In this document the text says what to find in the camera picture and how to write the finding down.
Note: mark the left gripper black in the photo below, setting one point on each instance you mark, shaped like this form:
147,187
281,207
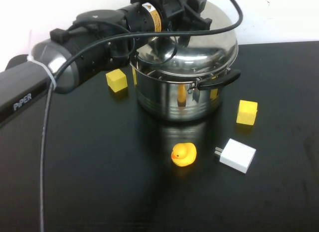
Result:
174,7

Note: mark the stainless steel lid black knob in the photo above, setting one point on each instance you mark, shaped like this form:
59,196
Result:
211,50

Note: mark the left robot arm black grey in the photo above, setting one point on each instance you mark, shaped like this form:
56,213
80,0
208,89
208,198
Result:
82,52

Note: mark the yellow foam cube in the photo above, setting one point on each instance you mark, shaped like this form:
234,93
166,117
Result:
246,112
116,79

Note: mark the yellow rubber duck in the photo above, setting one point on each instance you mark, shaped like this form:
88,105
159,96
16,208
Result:
185,154

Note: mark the white USB charger plug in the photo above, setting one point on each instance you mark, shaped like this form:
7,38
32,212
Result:
236,154

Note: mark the white zip tie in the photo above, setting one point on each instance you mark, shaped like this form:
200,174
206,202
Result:
43,67

